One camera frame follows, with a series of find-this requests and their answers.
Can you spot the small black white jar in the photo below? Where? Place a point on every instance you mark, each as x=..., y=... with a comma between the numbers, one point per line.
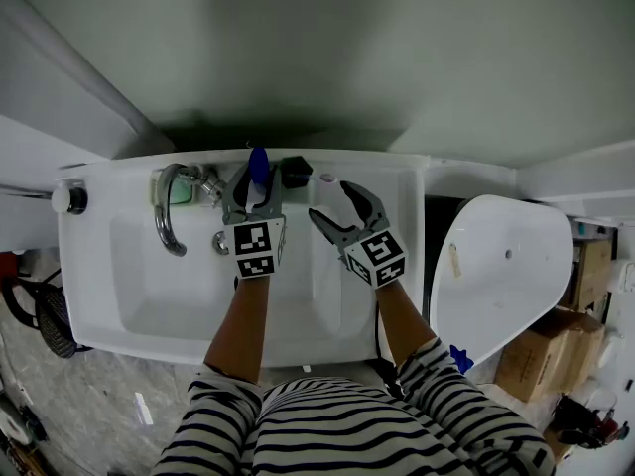
x=69, y=197

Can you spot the black and red tools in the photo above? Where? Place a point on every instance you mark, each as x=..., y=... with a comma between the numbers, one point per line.
x=590, y=422

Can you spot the green soap dish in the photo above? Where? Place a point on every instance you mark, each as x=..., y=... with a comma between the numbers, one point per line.
x=181, y=194

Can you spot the blue cloth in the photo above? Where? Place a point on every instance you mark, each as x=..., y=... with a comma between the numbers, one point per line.
x=462, y=360

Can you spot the toothbrush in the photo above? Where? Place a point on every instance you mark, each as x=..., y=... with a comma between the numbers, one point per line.
x=327, y=179

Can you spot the orange box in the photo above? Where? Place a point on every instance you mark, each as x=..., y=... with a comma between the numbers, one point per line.
x=9, y=265

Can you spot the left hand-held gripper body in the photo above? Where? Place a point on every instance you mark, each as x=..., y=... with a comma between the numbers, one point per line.
x=253, y=246

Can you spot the beige bathtub tag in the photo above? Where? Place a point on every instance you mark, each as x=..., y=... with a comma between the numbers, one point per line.
x=453, y=261

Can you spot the brown cardboard box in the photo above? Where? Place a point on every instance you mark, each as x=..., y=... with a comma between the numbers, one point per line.
x=546, y=360
x=593, y=275

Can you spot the metal washbasin drain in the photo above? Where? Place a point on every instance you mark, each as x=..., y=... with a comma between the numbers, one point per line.
x=219, y=243

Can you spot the blue toothpaste tube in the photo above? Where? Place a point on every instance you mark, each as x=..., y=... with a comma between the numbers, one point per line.
x=258, y=166

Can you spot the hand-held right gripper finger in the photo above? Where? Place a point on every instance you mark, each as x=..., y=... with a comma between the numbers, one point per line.
x=335, y=231
x=369, y=206

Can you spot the white bathtub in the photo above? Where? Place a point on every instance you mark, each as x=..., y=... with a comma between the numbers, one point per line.
x=501, y=295

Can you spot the white appliance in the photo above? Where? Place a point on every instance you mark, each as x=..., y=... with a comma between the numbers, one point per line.
x=626, y=275

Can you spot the chrome faucet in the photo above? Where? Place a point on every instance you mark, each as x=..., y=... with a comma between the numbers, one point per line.
x=164, y=216

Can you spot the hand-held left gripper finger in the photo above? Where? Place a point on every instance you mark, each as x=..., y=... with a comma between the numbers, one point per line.
x=275, y=194
x=230, y=194

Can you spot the black chair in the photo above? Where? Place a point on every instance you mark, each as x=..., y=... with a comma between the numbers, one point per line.
x=52, y=320

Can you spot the person's striped shirt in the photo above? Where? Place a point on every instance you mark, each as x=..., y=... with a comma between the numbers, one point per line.
x=337, y=424

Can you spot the person's right forearm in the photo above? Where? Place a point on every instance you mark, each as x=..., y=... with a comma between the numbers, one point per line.
x=404, y=320

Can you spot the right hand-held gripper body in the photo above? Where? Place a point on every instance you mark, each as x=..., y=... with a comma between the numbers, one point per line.
x=379, y=256

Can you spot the person's left forearm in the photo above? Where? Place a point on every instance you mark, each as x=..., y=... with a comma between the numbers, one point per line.
x=243, y=325

